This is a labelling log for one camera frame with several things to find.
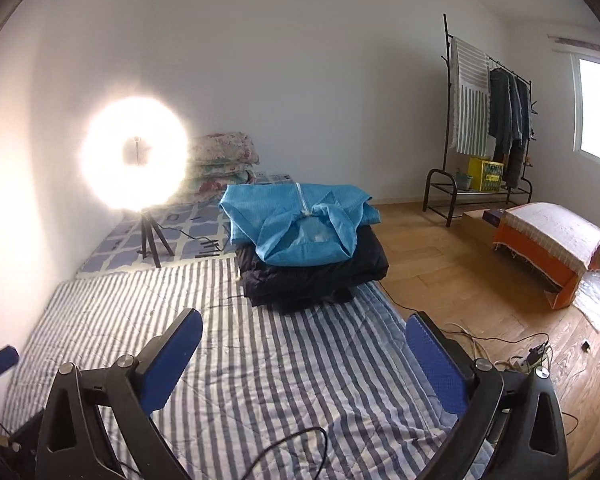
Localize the blue zippered coat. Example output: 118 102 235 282
218 181 383 268

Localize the bubble wrap sheet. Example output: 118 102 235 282
572 269 600 334

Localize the blue denim hanging garment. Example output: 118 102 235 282
506 74 533 191

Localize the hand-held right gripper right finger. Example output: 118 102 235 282
405 311 570 480

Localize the yellow crate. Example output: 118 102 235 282
467 156 505 194

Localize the grey striped blanket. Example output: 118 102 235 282
0 255 496 480

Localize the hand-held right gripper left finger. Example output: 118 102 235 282
35 308 204 480

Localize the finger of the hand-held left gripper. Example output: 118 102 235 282
0 344 21 384

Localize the orange box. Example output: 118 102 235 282
491 220 600 311

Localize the flat cardboard box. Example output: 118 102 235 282
462 207 511 242

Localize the white power strip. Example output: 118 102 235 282
495 355 537 374

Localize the white lace cover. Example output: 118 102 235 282
500 202 600 272

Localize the pile of folded floral quilts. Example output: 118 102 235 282
180 131 261 206

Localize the ring light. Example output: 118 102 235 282
77 91 191 213

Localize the black clothes rack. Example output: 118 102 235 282
422 12 539 228

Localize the black cable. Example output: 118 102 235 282
159 226 222 262
244 426 329 480

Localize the dark grey hanging garment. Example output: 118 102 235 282
488 66 514 162

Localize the dark puffer jacket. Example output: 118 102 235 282
235 225 390 317

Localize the white striped hanging cloth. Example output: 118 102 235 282
450 36 492 157

